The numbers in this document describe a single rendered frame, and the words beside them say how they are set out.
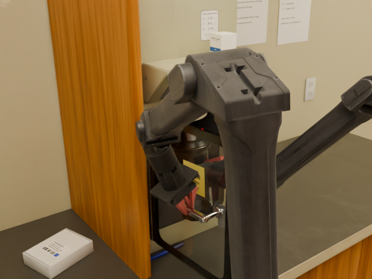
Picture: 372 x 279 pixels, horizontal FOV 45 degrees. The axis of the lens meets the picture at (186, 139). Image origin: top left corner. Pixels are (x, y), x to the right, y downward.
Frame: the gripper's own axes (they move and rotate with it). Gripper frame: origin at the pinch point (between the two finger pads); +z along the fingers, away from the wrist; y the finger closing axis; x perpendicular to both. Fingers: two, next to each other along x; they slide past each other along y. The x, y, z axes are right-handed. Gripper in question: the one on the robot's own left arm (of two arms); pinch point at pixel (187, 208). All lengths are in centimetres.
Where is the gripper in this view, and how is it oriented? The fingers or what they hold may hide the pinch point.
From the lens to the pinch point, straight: 106.1
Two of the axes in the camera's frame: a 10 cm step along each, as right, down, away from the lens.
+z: 3.3, 7.4, 5.8
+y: -6.9, 6.1, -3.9
